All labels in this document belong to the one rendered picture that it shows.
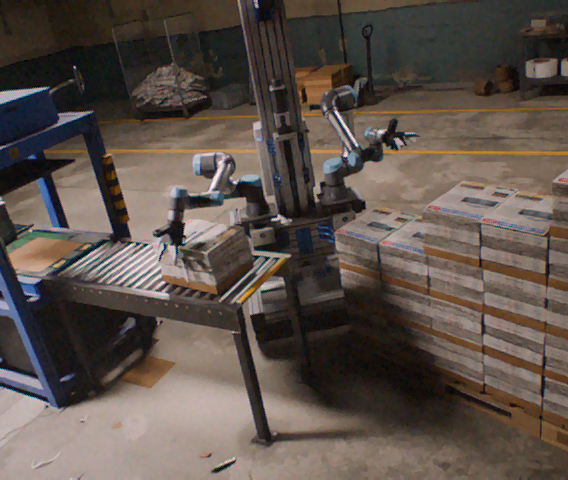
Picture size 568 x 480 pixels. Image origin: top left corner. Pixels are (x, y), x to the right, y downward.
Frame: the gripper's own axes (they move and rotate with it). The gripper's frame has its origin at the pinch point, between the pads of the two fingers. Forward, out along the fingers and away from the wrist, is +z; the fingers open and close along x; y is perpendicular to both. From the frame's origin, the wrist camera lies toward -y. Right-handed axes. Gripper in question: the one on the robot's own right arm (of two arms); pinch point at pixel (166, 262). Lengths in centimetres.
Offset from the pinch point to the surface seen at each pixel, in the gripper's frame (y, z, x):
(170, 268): 13.7, 4.1, 10.7
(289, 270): 58, -2, -30
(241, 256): 31.5, -7.0, -18.8
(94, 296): 6, 27, 56
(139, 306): 9.4, 25.8, 24.5
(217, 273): 15.6, 1.8, -18.8
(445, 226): 60, -35, -109
